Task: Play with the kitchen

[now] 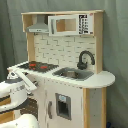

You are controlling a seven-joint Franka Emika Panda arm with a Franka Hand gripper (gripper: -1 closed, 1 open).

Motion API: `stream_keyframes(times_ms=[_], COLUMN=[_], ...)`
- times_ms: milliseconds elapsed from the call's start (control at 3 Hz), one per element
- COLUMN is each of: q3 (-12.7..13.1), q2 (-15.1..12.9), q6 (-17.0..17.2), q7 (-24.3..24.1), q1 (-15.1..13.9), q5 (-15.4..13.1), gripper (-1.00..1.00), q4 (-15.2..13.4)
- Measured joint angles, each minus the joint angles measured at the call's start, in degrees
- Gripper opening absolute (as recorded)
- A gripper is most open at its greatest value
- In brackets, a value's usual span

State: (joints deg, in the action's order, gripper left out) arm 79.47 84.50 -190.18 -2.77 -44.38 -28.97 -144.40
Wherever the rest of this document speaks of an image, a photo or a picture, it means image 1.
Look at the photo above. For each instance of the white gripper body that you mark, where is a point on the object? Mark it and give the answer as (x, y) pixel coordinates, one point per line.
(17, 76)

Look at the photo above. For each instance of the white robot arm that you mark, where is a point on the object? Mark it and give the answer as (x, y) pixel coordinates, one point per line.
(17, 86)

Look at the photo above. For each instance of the wooden toy kitchen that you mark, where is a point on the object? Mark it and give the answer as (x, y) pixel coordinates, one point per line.
(65, 56)

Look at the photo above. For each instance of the black toy stovetop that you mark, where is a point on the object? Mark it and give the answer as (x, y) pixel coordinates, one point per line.
(38, 66)

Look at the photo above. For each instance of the grey range hood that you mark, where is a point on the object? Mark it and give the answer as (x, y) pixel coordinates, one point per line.
(39, 24)

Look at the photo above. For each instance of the white toy fridge door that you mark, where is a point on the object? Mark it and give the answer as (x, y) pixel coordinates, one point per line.
(64, 105)

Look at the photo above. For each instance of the grey toy sink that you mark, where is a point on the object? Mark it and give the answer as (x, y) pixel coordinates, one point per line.
(72, 73)

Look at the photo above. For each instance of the white toy microwave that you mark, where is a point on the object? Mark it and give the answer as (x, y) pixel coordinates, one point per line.
(76, 24)

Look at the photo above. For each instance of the black toy faucet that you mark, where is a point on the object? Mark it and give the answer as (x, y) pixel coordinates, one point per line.
(83, 64)

